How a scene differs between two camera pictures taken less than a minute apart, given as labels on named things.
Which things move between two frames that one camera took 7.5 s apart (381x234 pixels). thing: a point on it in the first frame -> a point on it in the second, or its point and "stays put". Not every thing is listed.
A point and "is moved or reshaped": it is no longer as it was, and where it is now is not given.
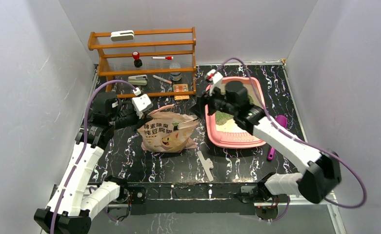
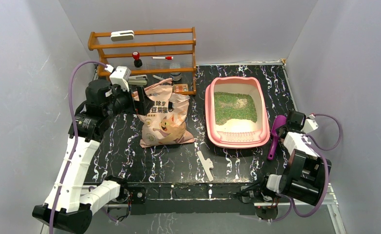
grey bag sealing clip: [207, 165] stays put
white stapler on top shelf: [123, 35] stays put
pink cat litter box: [223, 130] stays put
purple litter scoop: [282, 120] stays put
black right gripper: [197, 109] -> [280, 127]
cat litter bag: [168, 132] is moved or reshaped
